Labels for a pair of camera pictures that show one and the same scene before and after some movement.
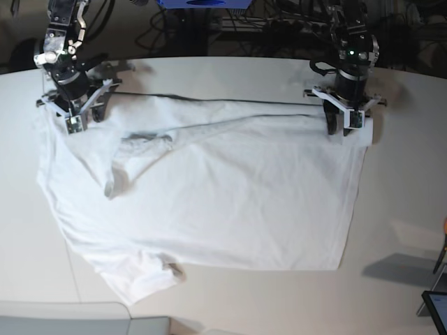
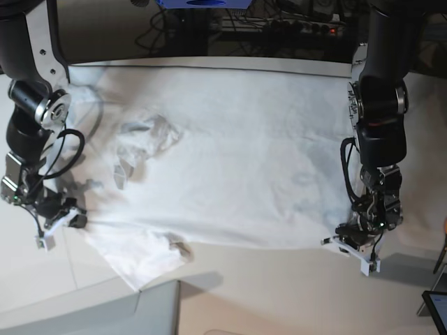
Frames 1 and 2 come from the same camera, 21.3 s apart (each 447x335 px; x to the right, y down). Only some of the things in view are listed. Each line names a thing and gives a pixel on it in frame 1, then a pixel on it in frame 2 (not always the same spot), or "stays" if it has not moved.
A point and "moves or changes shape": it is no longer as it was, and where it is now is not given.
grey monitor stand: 439,286 stays
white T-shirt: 167,183 moves or changes shape
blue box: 204,4 stays
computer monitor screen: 436,302 stays
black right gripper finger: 98,112 → 78,221
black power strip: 272,27 stays
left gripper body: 75,112 → 58,209
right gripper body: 354,112 → 358,241
